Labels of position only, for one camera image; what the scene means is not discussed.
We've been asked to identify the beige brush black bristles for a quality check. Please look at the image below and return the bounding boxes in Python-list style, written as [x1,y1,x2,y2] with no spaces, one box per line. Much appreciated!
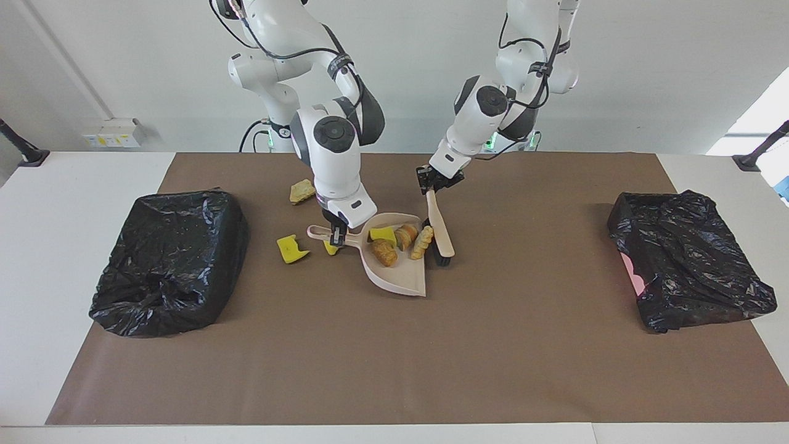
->
[425,188,456,267]

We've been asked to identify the brown bread roll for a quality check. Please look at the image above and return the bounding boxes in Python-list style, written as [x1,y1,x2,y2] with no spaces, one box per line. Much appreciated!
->
[372,239,399,268]

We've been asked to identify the notched yellow sponge piece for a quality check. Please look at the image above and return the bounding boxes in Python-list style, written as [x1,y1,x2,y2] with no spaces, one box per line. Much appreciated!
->
[276,234,310,265]

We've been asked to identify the beige dumpling shaped chunk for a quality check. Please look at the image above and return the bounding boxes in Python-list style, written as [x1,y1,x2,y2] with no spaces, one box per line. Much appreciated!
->
[411,226,435,261]

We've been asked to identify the beige plastic dustpan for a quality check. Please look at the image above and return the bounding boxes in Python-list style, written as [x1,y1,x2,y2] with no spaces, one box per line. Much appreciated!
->
[307,213,427,298]

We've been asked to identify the black trash bag bin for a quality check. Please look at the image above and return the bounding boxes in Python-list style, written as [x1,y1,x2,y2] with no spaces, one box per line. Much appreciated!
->
[89,189,250,338]

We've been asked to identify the pink bin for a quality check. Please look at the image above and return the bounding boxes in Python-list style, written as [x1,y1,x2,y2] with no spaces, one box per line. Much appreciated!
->
[620,252,649,298]

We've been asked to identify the black trash bag over pink bin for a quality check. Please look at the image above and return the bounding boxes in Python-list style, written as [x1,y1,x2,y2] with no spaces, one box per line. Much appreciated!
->
[607,190,779,334]

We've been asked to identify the brown paper mat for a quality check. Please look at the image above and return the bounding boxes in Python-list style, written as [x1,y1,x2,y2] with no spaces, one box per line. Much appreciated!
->
[45,152,789,426]

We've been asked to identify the black stand foot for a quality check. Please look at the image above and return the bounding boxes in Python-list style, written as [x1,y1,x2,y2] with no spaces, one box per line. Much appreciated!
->
[732,120,789,172]
[0,118,50,168]

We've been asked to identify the black right base cable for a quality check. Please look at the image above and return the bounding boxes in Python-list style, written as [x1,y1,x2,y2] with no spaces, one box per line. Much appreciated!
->
[239,120,272,153]

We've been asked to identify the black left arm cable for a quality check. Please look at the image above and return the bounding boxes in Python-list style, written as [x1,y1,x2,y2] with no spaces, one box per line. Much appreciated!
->
[498,12,565,161]

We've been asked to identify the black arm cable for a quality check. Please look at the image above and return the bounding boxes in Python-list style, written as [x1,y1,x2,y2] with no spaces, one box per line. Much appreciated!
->
[498,12,565,161]
[210,0,366,118]

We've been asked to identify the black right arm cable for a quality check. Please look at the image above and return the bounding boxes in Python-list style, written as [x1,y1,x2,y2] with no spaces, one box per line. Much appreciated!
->
[210,0,366,118]

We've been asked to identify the white wall outlet box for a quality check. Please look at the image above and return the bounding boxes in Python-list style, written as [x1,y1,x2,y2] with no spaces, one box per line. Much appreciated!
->
[82,118,145,149]

